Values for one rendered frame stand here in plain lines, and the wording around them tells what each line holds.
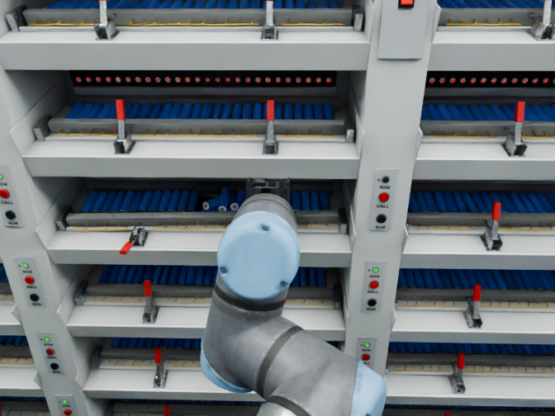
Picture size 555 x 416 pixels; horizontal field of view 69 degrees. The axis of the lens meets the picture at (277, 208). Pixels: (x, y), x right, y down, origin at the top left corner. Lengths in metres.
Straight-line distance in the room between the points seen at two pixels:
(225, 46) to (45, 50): 0.29
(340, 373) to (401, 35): 0.50
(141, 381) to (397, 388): 0.61
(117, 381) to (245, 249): 0.73
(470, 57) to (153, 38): 0.51
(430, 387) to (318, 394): 0.68
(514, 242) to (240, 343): 0.62
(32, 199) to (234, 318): 0.52
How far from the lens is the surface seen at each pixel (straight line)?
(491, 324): 1.01
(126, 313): 0.98
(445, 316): 0.98
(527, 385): 1.19
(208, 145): 0.76
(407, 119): 0.73
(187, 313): 0.94
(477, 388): 1.14
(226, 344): 0.50
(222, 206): 0.84
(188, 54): 0.71
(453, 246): 0.87
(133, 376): 1.11
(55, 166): 0.84
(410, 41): 0.71
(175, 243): 0.84
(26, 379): 1.21
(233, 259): 0.44
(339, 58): 0.70
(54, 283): 0.96
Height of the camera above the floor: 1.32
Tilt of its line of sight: 24 degrees down
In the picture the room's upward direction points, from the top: straight up
